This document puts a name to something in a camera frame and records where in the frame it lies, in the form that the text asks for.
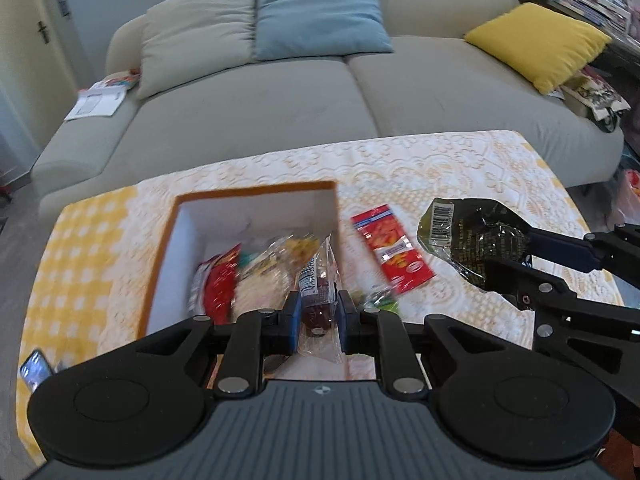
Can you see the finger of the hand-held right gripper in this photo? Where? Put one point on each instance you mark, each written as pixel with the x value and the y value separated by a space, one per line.
pixel 510 280
pixel 560 250

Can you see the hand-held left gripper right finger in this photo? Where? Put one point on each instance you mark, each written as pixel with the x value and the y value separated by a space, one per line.
pixel 345 320

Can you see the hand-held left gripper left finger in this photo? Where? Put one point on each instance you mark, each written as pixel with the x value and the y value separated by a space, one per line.
pixel 294 320

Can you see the clear packet with brown snack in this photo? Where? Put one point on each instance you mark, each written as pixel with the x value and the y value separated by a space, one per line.
pixel 317 310

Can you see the dark green snack packet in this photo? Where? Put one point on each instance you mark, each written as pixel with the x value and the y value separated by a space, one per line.
pixel 470 240

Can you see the orange cardboard box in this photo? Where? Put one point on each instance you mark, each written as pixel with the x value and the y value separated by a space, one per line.
pixel 260 210

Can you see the small green candy wrapper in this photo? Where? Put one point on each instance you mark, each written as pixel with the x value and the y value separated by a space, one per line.
pixel 382 302

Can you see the clear bread bag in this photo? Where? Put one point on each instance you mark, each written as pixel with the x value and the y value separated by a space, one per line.
pixel 260 292

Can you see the small teal wrapper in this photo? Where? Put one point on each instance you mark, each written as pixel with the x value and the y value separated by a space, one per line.
pixel 246 261

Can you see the flat red snack packet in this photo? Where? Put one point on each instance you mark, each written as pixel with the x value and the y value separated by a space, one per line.
pixel 392 247

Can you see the pink plastic bag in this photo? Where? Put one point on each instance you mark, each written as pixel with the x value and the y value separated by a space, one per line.
pixel 631 190

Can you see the white lace tablecloth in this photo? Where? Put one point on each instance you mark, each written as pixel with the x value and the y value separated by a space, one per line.
pixel 450 170

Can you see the printed bag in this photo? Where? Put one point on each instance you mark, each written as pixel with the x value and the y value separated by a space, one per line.
pixel 597 95

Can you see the yellow cushion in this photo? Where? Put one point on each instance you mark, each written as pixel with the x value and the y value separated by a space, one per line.
pixel 535 42

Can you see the grey fabric sofa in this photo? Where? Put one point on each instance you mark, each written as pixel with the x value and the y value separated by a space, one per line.
pixel 240 110

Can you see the yellow checked tablecloth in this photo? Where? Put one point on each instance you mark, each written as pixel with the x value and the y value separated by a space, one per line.
pixel 65 270

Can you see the smartphone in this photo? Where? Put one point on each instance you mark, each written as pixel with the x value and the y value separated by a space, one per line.
pixel 35 370

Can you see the white paper brochure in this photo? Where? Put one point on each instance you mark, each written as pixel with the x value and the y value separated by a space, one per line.
pixel 97 102

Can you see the blue cushion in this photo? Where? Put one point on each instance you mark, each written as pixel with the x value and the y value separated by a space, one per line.
pixel 320 15

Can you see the beige cushion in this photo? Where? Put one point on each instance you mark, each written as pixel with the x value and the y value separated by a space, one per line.
pixel 195 30

